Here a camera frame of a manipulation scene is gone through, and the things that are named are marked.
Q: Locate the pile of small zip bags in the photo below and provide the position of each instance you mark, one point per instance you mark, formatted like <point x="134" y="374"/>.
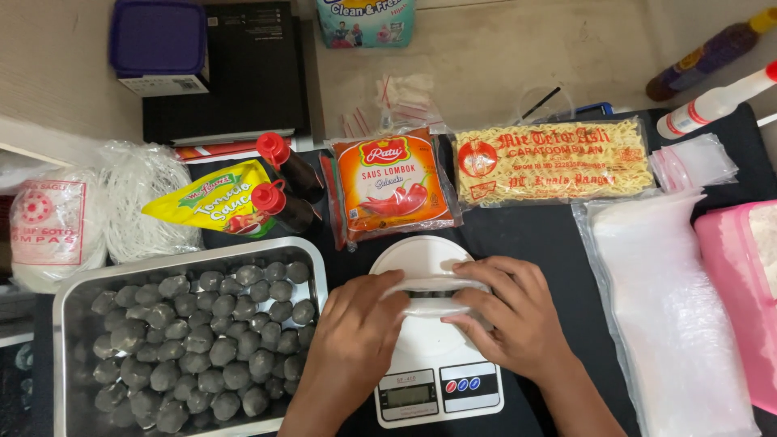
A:
<point x="406" y="100"/>

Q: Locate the dark sauce bottle red cap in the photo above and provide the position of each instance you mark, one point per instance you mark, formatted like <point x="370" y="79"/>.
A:
<point x="285" y="209"/>
<point x="294" y="167"/>

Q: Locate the blue lid container box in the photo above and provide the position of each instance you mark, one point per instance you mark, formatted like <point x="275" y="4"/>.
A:
<point x="158" y="42"/>

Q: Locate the orange chili sauce packet bundle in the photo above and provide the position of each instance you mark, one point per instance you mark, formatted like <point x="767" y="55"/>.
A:
<point x="391" y="185"/>

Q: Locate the clear wrapper with black stick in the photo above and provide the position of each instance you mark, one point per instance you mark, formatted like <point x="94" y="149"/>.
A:
<point x="543" y="103"/>

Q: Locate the pink plastic bag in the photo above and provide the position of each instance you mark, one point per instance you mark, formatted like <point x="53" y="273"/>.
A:
<point x="734" y="291"/>

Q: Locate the pile of grey meatballs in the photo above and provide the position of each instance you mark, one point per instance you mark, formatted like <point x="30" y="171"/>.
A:
<point x="194" y="346"/>

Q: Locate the person's left hand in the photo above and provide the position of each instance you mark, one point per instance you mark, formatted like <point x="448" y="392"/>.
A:
<point x="349" y="340"/>

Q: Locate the clear vermicelli pack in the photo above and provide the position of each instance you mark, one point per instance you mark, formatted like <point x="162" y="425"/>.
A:
<point x="145" y="206"/>

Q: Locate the black flat box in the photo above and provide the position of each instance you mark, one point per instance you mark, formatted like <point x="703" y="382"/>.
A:
<point x="255" y="85"/>

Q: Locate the big pack of clear bags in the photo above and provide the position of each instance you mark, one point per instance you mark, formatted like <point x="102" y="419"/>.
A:
<point x="661" y="315"/>

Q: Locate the dark bottle yellow cap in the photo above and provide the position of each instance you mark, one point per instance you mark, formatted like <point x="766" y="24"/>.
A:
<point x="707" y="57"/>

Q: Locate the small clear bag of meatballs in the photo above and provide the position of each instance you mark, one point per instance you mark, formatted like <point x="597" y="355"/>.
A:
<point x="432" y="285"/>

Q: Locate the white bottle red cap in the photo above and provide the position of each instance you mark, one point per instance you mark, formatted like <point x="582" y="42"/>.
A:
<point x="710" y="106"/>

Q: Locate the yellow tomato sauce pouch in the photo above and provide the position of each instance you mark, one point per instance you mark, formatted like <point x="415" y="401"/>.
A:
<point x="206" y="203"/>

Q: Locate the flat stack of zip bags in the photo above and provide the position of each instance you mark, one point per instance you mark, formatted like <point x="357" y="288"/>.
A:
<point x="695" y="161"/>

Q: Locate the red label vermicelli pack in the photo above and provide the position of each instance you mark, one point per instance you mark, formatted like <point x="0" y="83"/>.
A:
<point x="54" y="230"/>

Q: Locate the person's right hand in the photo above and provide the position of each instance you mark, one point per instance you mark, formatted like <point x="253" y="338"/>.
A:
<point x="522" y="321"/>

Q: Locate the yellow egg noodle pack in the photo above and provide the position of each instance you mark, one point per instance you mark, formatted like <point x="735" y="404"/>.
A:
<point x="552" y="161"/>

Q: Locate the blue edged black device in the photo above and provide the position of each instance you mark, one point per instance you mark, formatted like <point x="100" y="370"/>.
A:
<point x="595" y="109"/>

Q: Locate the white digital kitchen scale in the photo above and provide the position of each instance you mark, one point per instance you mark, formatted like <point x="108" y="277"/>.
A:
<point x="425" y="349"/>

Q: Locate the black table mat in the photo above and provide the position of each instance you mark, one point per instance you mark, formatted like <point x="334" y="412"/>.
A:
<point x="546" y="255"/>

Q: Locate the teal detergent pack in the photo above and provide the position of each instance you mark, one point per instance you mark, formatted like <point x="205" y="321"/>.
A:
<point x="364" y="24"/>

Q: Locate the steel tray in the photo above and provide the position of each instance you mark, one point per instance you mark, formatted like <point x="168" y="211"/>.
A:
<point x="77" y="303"/>

